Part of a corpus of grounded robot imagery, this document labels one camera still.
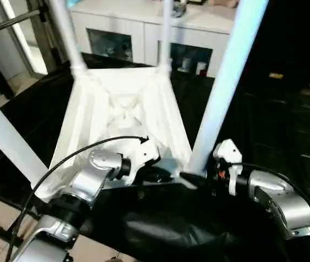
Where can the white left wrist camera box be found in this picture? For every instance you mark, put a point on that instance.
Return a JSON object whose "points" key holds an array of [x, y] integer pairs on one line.
{"points": [[144, 155]]}

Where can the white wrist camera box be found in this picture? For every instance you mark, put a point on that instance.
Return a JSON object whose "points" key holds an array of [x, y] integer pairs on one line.
{"points": [[228, 158], [144, 155]]}

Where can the white glass-door cabinet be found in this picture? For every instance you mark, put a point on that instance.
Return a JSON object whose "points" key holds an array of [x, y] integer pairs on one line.
{"points": [[127, 30]]}

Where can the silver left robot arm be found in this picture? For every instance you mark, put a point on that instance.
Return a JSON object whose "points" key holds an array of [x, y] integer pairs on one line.
{"points": [[73, 196]]}

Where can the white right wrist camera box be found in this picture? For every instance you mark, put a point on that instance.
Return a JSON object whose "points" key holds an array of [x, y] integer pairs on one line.
{"points": [[228, 158]]}

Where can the grey crumpled bundle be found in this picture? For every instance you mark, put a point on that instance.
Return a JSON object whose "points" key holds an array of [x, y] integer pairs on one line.
{"points": [[178, 5]]}

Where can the white plastic table top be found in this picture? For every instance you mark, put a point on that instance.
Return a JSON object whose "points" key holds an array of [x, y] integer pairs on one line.
{"points": [[122, 103]]}

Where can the small yellow label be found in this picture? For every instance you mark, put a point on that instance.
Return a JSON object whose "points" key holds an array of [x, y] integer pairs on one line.
{"points": [[275, 76]]}

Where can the grey metal rack frame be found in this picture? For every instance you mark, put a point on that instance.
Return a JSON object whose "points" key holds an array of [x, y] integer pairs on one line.
{"points": [[13, 30]]}

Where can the red bottle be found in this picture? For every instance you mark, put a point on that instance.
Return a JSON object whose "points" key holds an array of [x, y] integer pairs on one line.
{"points": [[200, 68]]}

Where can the white plastic table leg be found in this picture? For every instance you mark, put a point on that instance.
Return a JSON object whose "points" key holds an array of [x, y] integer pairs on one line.
{"points": [[226, 76], [7, 136], [166, 33], [67, 35]]}

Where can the black work mat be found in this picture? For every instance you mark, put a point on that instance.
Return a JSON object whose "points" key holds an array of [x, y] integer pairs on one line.
{"points": [[242, 229]]}

